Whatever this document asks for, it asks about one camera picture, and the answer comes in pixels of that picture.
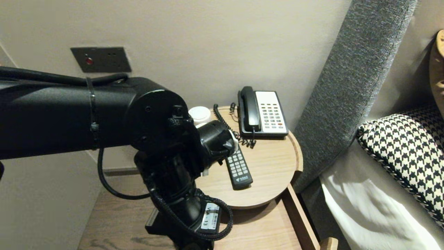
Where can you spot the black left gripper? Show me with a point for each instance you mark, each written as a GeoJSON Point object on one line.
{"type": "Point", "coordinates": [194, 225]}

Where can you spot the wooden nightstand drawer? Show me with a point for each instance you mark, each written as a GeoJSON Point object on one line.
{"type": "Point", "coordinates": [263, 225]}

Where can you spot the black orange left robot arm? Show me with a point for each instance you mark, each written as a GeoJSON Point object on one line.
{"type": "Point", "coordinates": [52, 118]}

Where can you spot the round wooden nightstand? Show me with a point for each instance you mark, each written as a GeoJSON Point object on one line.
{"type": "Point", "coordinates": [270, 163]}

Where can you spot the small white round device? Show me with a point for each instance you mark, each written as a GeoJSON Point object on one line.
{"type": "Point", "coordinates": [200, 114]}

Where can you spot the dark grey bed base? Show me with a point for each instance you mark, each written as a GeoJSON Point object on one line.
{"type": "Point", "coordinates": [317, 208]}

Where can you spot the black telephone handset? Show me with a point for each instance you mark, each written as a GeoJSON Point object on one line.
{"type": "Point", "coordinates": [250, 107]}

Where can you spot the black and white telephone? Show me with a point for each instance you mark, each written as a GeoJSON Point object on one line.
{"type": "Point", "coordinates": [272, 114]}

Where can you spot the white bed sheet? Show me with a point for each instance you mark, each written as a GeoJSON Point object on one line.
{"type": "Point", "coordinates": [374, 215]}

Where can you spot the grey fabric headboard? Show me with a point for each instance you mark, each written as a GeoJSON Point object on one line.
{"type": "Point", "coordinates": [347, 86]}

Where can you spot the black white houndstooth pillow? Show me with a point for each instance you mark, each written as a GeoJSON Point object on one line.
{"type": "Point", "coordinates": [406, 152]}

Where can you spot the light wooden rounded object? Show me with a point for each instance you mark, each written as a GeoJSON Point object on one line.
{"type": "Point", "coordinates": [437, 69]}

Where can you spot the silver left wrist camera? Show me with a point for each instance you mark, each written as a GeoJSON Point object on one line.
{"type": "Point", "coordinates": [154, 222]}

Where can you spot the dark wall switch panel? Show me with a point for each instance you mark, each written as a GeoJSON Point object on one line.
{"type": "Point", "coordinates": [100, 59]}

